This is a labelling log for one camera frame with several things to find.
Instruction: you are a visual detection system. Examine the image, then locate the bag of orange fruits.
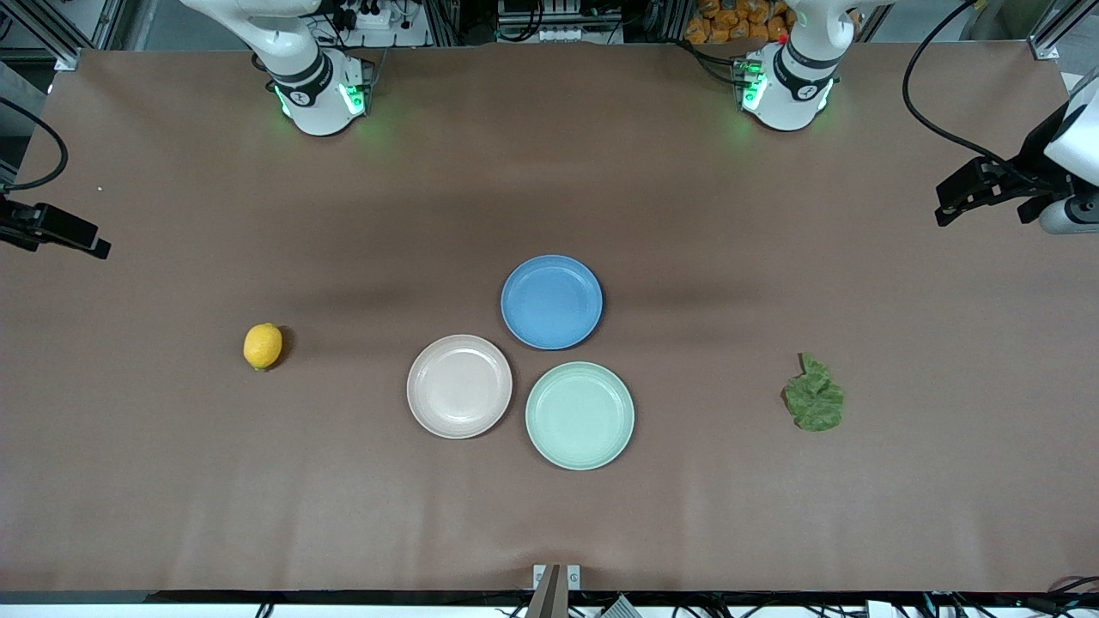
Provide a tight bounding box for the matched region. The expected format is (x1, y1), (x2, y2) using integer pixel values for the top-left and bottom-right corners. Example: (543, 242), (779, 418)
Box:
(683, 0), (796, 45)

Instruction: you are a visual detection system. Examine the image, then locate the mint green plate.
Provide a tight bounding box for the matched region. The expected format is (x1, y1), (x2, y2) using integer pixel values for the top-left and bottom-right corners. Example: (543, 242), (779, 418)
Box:
(525, 360), (636, 471)

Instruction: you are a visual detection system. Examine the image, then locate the aluminium frame profile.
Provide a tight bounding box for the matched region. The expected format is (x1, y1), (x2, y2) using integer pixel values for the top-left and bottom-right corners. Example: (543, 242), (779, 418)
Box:
(1026, 0), (1099, 61)
(0, 0), (130, 71)

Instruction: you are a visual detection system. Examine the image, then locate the green lettuce leaf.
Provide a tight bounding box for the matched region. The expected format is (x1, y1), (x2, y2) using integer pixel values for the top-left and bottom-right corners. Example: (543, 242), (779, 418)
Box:
(781, 352), (847, 433)

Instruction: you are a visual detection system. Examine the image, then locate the white power strip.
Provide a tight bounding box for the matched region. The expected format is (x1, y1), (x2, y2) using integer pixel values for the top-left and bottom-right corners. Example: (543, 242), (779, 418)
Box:
(329, 0), (432, 49)

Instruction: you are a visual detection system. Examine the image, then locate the black base cable bundle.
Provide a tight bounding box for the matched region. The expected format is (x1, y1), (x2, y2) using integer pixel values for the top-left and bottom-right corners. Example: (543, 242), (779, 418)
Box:
(677, 38), (744, 88)

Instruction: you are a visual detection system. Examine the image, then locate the pale pink plate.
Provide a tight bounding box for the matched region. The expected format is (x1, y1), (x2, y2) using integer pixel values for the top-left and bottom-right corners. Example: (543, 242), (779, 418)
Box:
(406, 334), (514, 440)

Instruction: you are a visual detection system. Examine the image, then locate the blue plate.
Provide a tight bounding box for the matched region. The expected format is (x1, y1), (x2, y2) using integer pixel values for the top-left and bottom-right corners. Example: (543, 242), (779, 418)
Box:
(500, 254), (604, 351)

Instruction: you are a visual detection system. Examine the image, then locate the yellow lemon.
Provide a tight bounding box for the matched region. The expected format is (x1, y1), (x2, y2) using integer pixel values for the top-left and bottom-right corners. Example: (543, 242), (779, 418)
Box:
(242, 322), (284, 373)

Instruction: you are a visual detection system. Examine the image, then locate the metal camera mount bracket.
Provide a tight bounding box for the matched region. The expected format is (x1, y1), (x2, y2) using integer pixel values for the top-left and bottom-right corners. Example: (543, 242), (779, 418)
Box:
(525, 563), (583, 618)

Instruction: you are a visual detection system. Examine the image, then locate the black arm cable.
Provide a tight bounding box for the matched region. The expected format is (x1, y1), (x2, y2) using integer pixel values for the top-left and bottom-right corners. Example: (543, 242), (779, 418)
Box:
(901, 0), (1044, 185)
(0, 97), (70, 192)

